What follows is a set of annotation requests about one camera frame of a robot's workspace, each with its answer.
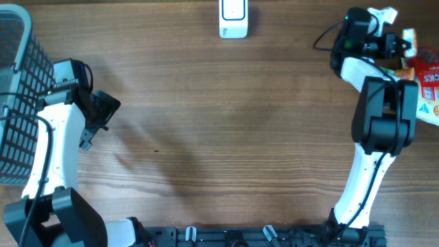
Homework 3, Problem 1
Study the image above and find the orange Kleenex Enjoy pack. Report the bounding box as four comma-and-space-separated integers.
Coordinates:
403, 28, 418, 58

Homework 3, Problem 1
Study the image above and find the orange Kleenex Cherish pack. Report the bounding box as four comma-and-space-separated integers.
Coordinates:
394, 68, 415, 80

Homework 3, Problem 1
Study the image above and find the red snack packet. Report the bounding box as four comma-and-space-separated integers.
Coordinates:
410, 46, 438, 87

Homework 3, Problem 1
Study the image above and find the yellow chips bag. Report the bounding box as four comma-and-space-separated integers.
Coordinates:
414, 75, 438, 126

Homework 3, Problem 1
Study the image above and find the teal Kleenex tissue pack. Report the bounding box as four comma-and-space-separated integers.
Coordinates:
378, 67, 395, 77

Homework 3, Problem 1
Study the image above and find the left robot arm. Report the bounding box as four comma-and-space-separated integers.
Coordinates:
1, 59, 156, 246

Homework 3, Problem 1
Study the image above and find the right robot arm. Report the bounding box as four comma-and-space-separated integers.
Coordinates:
320, 7, 418, 246

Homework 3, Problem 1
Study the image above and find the white barcode scanner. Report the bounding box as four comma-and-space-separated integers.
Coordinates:
218, 0, 249, 39

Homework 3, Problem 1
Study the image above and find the grey plastic shopping basket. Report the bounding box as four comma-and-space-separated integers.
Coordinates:
1, 4, 55, 185

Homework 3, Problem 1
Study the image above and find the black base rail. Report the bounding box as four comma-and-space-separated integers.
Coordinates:
146, 224, 388, 247

